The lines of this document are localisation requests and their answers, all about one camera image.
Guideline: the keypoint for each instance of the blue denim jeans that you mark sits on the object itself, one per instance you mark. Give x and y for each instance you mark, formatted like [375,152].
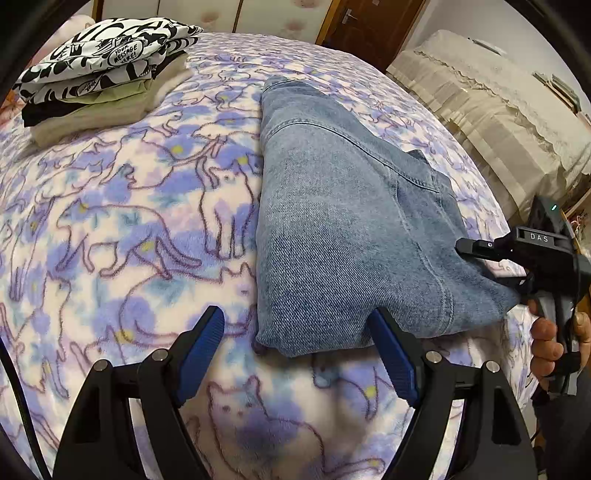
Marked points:
[332,207]

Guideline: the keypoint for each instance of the light green folded cloth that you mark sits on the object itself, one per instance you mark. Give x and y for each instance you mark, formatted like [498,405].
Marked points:
[111,92]

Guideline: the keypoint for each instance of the pink pillow with orange print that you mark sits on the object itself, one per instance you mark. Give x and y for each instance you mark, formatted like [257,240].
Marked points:
[7,104]

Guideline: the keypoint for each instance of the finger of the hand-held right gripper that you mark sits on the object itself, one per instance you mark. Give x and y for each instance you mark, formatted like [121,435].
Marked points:
[480,247]
[512,281]

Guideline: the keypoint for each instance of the black and white printed cloth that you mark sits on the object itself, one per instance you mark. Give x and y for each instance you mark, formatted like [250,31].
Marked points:
[92,50]

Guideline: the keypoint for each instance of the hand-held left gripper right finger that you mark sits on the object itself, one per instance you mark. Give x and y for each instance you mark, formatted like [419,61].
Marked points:
[392,355]

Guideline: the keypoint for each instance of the brown wooden door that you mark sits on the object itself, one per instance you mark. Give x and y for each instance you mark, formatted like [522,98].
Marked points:
[369,32]

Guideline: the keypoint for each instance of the purple cat print blanket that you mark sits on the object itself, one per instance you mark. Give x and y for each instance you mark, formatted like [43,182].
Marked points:
[115,230]

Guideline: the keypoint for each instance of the person's right hand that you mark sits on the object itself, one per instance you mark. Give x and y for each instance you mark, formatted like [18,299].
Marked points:
[545,334]

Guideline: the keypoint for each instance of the beige lace-covered furniture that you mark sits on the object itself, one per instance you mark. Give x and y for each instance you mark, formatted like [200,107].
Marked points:
[485,101]

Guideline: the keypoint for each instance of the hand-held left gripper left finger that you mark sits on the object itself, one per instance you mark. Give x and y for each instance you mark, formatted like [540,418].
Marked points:
[203,350]

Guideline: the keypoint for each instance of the cream folded cloth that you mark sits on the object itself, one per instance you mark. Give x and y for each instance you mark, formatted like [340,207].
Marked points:
[92,122]

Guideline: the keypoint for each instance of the black folded cloth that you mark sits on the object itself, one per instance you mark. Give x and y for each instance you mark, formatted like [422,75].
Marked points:
[44,113]

